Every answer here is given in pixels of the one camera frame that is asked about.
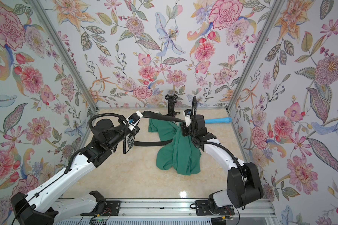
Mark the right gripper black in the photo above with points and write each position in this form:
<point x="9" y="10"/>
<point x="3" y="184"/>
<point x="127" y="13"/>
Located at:
<point x="185" y="130"/>

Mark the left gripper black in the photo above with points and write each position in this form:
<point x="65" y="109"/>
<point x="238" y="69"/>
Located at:
<point x="133" y="132"/>

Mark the green trousers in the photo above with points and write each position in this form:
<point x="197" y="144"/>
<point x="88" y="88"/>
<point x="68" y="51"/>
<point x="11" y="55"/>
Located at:
<point x="180" y="153"/>

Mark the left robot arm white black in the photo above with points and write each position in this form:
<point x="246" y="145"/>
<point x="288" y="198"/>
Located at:
<point x="108" y="131"/>

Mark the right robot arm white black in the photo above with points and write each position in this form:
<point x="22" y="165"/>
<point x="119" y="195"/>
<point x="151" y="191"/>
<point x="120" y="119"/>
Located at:
<point x="243" y="179"/>

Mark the black microphone on tripod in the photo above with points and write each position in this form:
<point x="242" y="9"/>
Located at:
<point x="171" y="97"/>

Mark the blue cylindrical tube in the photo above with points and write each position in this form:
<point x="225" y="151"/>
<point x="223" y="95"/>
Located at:
<point x="218" y="120"/>

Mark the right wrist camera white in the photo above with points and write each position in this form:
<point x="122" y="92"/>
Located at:
<point x="188" y="114"/>

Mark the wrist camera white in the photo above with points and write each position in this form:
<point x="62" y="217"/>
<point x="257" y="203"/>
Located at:
<point x="188" y="114"/>
<point x="134" y="119"/>

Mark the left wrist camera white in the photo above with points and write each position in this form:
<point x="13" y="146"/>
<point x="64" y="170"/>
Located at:
<point x="134" y="119"/>

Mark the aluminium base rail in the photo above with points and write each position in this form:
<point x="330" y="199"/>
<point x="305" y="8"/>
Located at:
<point x="155" y="209"/>

